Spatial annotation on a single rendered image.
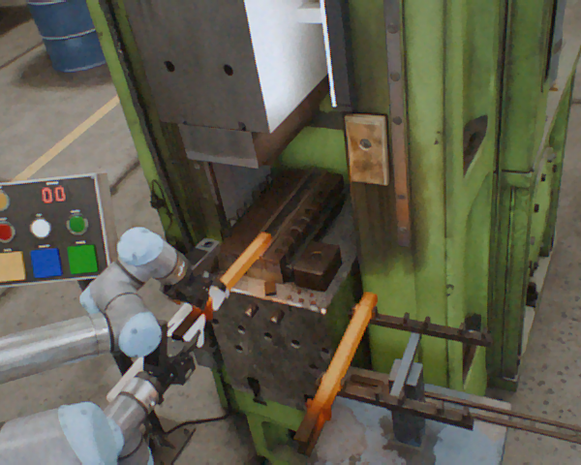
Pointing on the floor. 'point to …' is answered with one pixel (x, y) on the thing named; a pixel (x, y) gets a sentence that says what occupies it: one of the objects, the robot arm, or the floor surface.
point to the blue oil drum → (67, 34)
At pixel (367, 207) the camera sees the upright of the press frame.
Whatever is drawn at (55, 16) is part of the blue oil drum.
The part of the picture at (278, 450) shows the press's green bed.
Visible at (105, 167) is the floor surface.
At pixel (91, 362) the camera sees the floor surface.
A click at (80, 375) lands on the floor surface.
